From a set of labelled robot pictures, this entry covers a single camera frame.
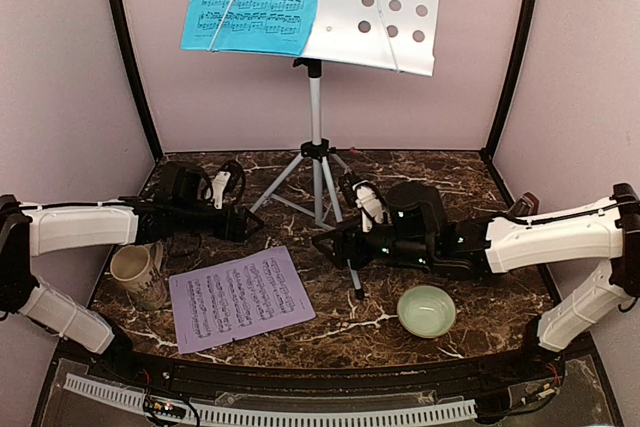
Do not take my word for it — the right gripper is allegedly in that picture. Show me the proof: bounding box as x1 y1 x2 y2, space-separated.
312 213 435 271

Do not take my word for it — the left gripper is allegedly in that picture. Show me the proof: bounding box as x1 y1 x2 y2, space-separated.
173 202 264 243

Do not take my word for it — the purple sheet music page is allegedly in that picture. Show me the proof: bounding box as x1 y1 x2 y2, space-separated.
169 246 316 354

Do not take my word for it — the brown wooden metronome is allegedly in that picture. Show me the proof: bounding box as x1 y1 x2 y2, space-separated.
507 192 540 217

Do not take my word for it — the grey folding music stand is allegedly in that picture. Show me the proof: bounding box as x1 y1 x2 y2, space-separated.
180 0 447 300

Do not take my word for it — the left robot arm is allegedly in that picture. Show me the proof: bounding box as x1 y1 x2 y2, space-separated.
1 160 264 383

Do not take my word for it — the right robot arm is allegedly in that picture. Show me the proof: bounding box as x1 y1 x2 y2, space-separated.
312 181 639 381

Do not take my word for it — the pale green ceramic bowl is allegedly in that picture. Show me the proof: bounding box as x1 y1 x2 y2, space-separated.
397 285 457 338

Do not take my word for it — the cream printed mug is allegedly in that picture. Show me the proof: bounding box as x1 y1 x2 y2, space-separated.
109 242 168 311

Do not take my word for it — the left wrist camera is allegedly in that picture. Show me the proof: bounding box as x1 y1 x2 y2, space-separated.
200 160 246 210

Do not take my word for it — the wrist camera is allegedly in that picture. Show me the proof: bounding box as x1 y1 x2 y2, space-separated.
339 171 389 233
200 160 246 210

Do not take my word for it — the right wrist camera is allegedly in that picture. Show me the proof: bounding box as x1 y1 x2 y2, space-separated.
339 171 389 233

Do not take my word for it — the grey slotted cable duct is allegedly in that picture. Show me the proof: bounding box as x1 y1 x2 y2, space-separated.
63 374 477 426

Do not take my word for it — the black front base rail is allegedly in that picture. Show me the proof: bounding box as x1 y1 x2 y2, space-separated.
54 336 601 403

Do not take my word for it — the left black frame post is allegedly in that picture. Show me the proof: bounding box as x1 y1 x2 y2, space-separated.
109 0 164 161

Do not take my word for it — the black frame post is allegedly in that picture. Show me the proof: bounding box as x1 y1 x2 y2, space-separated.
485 0 536 160
109 0 164 161

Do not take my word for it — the right black frame post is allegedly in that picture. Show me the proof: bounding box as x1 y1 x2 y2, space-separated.
485 0 536 160

